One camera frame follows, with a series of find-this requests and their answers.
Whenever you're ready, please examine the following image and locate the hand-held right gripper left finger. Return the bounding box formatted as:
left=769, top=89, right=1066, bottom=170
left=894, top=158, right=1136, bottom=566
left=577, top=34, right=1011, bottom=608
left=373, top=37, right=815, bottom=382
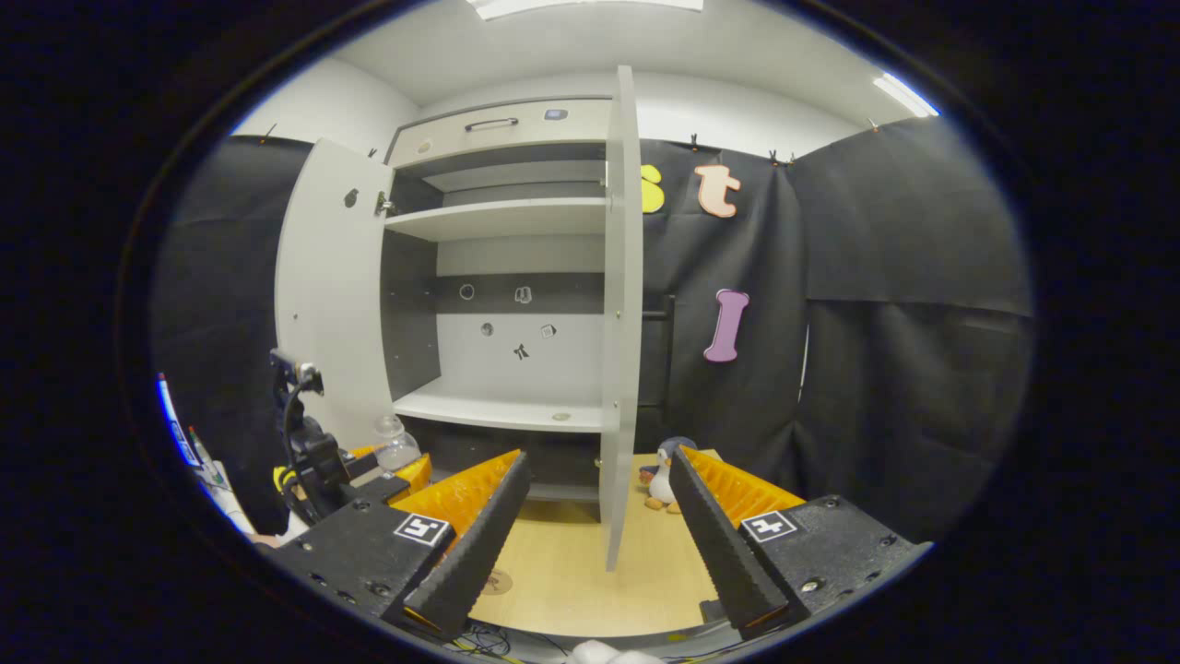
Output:
left=272, top=449, right=532, bottom=639

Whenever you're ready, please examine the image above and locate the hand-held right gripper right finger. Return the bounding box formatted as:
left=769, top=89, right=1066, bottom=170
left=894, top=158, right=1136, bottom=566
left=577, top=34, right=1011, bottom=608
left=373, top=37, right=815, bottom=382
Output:
left=667, top=445, right=934, bottom=640

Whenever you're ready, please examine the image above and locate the clear bottle red label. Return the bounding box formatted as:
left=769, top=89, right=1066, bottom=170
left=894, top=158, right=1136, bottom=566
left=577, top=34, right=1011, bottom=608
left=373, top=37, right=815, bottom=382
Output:
left=373, top=414, right=423, bottom=473

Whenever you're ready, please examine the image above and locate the grey cabinet door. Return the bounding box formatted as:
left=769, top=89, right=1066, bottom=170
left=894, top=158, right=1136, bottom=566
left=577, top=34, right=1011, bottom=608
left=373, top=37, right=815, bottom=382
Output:
left=597, top=65, right=679, bottom=573
left=275, top=138, right=399, bottom=453

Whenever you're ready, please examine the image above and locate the grey cabinet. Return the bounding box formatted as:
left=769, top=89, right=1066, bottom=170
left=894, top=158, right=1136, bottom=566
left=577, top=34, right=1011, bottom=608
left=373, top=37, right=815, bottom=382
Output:
left=275, top=65, right=679, bottom=573

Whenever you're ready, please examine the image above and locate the grey cabinet drawer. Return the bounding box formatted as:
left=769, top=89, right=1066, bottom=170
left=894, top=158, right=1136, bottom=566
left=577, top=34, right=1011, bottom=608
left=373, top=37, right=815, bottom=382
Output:
left=387, top=97, right=614, bottom=169

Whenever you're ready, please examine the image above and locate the penguin plush toy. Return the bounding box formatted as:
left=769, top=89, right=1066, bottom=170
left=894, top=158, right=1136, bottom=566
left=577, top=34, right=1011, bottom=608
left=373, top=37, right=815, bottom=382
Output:
left=639, top=436, right=699, bottom=515

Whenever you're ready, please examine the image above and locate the computer monitor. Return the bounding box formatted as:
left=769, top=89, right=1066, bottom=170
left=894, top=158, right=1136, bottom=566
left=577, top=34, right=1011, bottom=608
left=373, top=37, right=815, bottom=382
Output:
left=155, top=372, right=261, bottom=538

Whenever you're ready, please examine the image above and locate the black backdrop cloth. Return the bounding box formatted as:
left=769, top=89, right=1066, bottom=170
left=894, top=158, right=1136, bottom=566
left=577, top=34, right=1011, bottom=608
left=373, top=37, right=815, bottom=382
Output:
left=152, top=115, right=1035, bottom=545

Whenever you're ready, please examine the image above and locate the small ceiling light panel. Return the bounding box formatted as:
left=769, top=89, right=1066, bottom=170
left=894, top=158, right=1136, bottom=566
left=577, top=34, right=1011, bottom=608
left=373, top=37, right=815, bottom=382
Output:
left=872, top=72, right=939, bottom=118

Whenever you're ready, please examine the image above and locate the large ceiling light panel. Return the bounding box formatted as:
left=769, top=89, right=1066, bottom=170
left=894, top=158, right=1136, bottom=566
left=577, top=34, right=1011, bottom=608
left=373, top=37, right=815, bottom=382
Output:
left=466, top=0, right=706, bottom=21

